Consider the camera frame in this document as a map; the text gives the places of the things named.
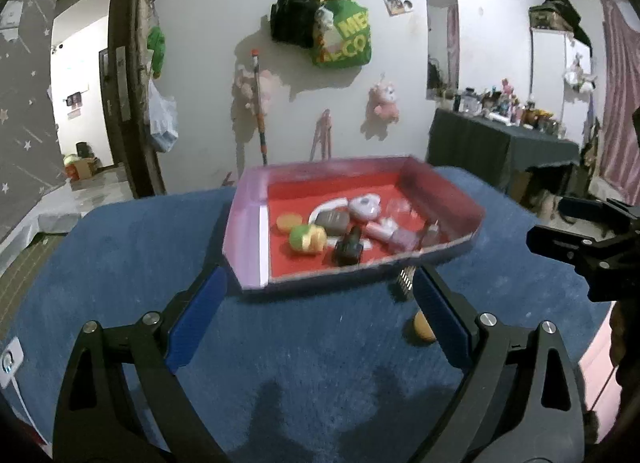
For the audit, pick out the green yellow turtle toy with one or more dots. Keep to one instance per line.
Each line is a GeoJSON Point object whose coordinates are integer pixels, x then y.
{"type": "Point", "coordinates": [308, 239]}

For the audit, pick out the wall mirror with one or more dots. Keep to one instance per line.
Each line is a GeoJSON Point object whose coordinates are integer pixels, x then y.
{"type": "Point", "coordinates": [443, 48]}

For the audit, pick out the lilac round case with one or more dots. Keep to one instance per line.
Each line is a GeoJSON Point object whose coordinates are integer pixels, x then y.
{"type": "Point", "coordinates": [365, 208]}

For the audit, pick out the pale pink plush on wall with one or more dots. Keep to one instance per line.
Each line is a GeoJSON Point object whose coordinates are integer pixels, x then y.
{"type": "Point", "coordinates": [245, 86]}

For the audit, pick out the dark green covered side table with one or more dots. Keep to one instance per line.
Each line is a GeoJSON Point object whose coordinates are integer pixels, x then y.
{"type": "Point", "coordinates": [514, 160]}

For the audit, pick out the green plush on door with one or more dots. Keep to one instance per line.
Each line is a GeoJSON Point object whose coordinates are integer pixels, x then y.
{"type": "Point", "coordinates": [156, 43]}

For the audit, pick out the green tote bag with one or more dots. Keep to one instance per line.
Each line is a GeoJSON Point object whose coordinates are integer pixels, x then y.
{"type": "Point", "coordinates": [342, 35]}

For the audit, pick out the clear plastic lid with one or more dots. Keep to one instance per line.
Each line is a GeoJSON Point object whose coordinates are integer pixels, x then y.
{"type": "Point", "coordinates": [398, 207]}

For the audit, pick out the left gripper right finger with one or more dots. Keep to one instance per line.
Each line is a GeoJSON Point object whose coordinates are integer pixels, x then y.
{"type": "Point", "coordinates": [518, 400]}

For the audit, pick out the pink red cardboard tray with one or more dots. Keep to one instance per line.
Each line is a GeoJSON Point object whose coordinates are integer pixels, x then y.
{"type": "Point", "coordinates": [408, 193]}

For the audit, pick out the pink capped small bottle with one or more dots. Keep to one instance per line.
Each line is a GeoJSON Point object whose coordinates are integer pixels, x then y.
{"type": "Point", "coordinates": [378, 229]}

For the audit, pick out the pink curtain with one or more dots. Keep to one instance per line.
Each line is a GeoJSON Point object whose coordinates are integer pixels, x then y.
{"type": "Point", "coordinates": [620, 157]}

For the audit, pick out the gold ribbed cylinder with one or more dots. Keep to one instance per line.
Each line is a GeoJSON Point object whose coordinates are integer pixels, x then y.
{"type": "Point", "coordinates": [405, 282]}

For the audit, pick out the brown earbud case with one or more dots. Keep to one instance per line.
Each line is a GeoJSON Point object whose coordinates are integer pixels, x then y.
{"type": "Point", "coordinates": [335, 222]}

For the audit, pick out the pink bear plush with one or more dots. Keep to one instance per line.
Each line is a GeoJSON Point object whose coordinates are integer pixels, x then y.
{"type": "Point", "coordinates": [383, 102]}

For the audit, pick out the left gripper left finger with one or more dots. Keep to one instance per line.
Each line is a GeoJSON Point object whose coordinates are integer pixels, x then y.
{"type": "Point", "coordinates": [95, 418]}

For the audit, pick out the pink scissors on wall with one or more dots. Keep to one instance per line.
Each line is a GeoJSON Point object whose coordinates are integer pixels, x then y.
{"type": "Point", "coordinates": [322, 141]}

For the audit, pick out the blue plastic bag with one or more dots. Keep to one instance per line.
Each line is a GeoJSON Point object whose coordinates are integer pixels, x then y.
{"type": "Point", "coordinates": [163, 120]}

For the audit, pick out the orange round cap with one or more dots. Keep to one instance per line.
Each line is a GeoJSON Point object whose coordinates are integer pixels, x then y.
{"type": "Point", "coordinates": [422, 328]}
{"type": "Point", "coordinates": [287, 221]}

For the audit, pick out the black bag on wall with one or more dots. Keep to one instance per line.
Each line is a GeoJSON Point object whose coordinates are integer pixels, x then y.
{"type": "Point", "coordinates": [292, 22]}

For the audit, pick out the orange striped stick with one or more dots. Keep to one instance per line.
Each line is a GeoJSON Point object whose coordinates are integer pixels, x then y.
{"type": "Point", "coordinates": [261, 78]}

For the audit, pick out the white refrigerator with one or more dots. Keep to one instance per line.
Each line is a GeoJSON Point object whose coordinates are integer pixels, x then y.
{"type": "Point", "coordinates": [562, 82]}

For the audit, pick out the blue table cloth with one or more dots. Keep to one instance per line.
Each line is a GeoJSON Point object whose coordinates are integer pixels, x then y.
{"type": "Point", "coordinates": [328, 375]}

